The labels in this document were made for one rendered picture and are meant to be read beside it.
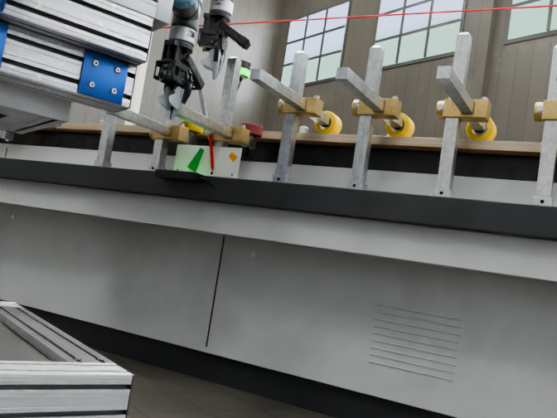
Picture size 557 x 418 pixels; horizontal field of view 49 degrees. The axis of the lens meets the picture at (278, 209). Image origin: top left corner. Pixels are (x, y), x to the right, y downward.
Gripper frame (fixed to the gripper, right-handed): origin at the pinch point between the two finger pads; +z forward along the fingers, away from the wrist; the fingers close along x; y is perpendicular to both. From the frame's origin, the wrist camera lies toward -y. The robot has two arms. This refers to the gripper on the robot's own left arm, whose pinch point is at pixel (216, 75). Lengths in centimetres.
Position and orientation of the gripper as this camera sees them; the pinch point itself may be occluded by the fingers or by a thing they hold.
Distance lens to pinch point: 202.8
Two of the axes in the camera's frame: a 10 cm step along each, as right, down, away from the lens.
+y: -9.8, -1.4, 1.5
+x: -1.4, -1.0, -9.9
